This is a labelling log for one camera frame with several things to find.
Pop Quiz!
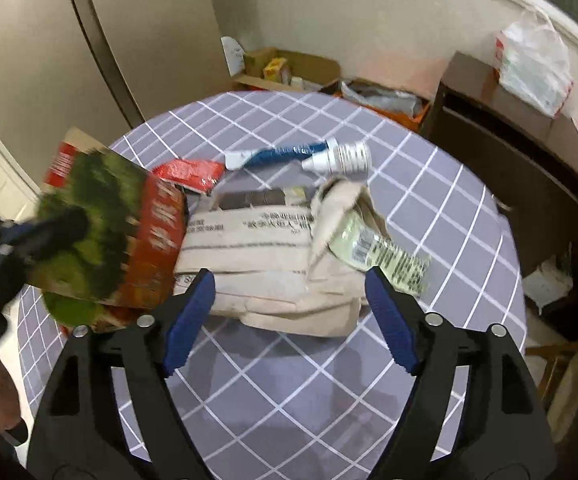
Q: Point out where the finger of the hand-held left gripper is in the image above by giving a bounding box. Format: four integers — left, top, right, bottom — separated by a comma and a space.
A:
0, 206, 90, 266

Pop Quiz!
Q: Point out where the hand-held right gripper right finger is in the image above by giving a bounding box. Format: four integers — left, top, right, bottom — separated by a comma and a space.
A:
364, 266, 557, 480

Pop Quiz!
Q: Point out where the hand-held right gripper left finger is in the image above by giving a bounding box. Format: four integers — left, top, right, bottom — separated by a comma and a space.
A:
26, 269, 217, 480

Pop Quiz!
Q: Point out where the red and green snack bag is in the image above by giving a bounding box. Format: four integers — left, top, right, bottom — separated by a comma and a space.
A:
36, 127, 190, 333

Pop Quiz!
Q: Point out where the beige paper bag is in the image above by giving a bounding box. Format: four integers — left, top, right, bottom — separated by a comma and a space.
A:
174, 177, 394, 338

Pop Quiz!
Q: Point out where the green and white wrapper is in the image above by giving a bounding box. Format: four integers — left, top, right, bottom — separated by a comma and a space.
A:
329, 210, 432, 297

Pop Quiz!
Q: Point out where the red sachet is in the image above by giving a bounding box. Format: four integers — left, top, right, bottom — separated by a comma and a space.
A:
151, 157, 226, 196

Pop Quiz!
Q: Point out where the white ribbed plastic bottle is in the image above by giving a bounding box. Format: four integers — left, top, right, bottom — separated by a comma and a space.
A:
303, 141, 372, 175

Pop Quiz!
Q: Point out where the blue and white toothpaste tube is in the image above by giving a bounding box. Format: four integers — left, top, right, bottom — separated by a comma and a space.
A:
225, 141, 340, 171

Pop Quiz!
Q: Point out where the wooden chair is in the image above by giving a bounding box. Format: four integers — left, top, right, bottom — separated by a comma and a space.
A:
524, 330, 578, 441

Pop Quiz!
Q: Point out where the orange cardboard box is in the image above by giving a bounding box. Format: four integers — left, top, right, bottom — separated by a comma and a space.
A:
333, 77, 430, 133

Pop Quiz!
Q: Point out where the grey checked tablecloth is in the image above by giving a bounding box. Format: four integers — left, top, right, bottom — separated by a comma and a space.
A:
16, 91, 527, 480

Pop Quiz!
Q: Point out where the dark wooden cabinet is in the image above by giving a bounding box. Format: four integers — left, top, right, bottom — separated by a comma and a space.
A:
421, 51, 578, 281

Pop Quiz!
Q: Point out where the grey plastic bag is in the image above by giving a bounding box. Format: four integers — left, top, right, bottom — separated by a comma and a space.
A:
341, 80, 422, 116

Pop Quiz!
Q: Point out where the open cardboard box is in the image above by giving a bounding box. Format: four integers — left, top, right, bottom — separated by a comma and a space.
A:
233, 47, 342, 95

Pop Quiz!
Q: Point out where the yellow packet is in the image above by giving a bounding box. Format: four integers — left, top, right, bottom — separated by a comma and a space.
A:
263, 58, 290, 81

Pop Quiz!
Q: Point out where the clear plastic bag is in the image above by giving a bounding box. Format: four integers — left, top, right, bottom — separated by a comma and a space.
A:
495, 5, 574, 118

